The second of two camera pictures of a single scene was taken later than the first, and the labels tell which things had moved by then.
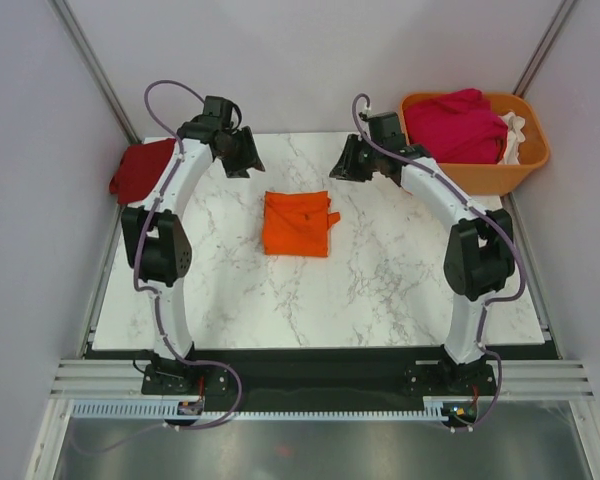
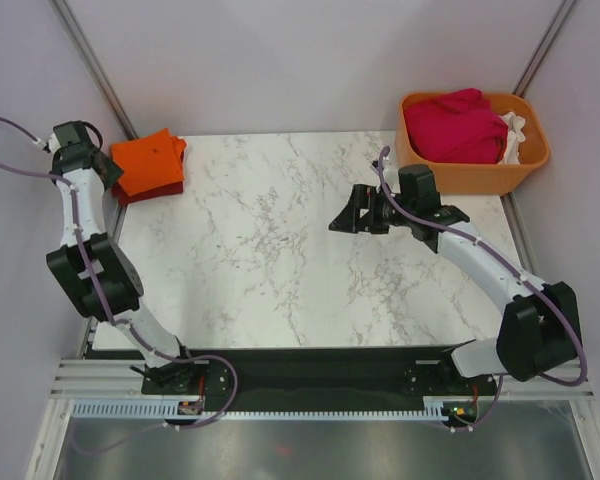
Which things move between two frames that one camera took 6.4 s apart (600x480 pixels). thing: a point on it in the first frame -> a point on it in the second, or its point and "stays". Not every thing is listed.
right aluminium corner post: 545,48 stays
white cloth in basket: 515,137 stays
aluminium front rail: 124,379 stays
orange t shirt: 297,224 -> 151,161
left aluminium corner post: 85,47 stays
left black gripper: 250,159 -> 114,172
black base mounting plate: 254,379 stays
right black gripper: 345,168 -> 362,197
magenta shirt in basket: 457,127 stays
